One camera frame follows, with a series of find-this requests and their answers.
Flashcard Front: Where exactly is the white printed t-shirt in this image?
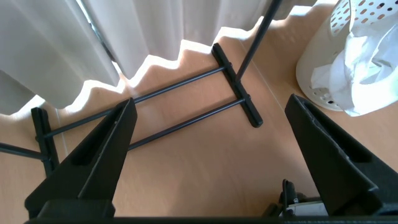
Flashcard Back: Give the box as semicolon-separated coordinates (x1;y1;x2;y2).
310;15;398;118

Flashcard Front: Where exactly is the beige curtain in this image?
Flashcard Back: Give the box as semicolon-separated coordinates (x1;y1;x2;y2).
0;0;340;116

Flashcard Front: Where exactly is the white laundry basket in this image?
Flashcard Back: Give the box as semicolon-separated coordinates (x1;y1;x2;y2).
295;0;398;112

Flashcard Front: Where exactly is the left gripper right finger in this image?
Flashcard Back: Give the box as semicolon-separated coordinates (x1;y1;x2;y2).
284;93;398;217

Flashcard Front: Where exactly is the black clothes rack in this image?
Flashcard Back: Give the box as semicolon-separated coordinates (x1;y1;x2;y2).
0;0;284;178

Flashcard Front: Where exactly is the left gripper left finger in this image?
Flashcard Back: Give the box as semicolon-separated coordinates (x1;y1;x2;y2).
24;98;138;218

